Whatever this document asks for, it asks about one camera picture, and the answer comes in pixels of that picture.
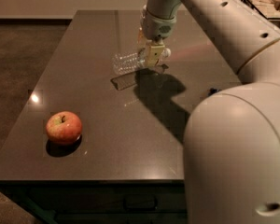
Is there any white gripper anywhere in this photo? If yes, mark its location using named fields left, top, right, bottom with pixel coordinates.
left=137, top=6, right=175, bottom=67

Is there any clear plastic water bottle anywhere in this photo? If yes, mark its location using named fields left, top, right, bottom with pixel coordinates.
left=112, top=48, right=172, bottom=76

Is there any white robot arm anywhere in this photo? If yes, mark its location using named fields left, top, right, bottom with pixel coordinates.
left=141, top=0, right=280, bottom=224

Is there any red apple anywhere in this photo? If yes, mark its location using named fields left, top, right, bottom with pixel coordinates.
left=46, top=111, right=82, bottom=146

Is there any blue snack bar wrapper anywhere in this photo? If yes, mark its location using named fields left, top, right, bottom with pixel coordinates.
left=208, top=88, right=222, bottom=96

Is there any dark drawer with handle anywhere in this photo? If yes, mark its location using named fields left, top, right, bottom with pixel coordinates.
left=29, top=185, right=186, bottom=213

